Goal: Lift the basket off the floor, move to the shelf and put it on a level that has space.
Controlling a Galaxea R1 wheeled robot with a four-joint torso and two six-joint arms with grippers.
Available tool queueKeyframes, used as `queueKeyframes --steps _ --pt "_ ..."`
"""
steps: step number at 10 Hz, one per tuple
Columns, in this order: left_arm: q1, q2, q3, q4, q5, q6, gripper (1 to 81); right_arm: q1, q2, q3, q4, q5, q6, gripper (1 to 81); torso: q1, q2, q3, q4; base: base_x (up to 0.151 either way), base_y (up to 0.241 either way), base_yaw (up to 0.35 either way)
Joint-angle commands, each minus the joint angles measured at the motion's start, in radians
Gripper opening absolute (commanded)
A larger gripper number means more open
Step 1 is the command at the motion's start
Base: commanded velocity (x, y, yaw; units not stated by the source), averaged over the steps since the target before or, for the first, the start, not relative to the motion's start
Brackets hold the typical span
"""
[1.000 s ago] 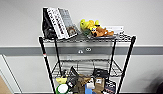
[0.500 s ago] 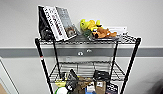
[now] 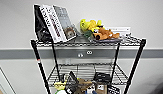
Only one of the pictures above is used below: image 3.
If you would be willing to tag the black glossy bag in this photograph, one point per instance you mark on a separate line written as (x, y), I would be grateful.
(72, 83)

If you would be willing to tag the white door frame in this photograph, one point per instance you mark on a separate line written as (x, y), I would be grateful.
(3, 78)

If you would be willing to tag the black packet with print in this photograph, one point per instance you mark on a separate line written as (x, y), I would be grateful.
(113, 90)

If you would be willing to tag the white wall socket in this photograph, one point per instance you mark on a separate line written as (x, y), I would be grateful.
(80, 55)
(89, 52)

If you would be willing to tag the large grey printed box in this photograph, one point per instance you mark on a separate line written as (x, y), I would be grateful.
(66, 20)

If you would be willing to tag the yellow plush toy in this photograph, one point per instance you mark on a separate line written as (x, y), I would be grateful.
(87, 25)

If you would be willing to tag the long grey wall band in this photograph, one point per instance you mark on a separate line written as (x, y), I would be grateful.
(17, 54)

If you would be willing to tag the small brown cardboard box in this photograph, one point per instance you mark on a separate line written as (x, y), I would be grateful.
(100, 89)

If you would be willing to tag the flat white box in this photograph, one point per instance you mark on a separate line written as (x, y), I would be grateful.
(122, 31)

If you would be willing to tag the orange plush toy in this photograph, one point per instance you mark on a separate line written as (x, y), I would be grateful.
(105, 34)

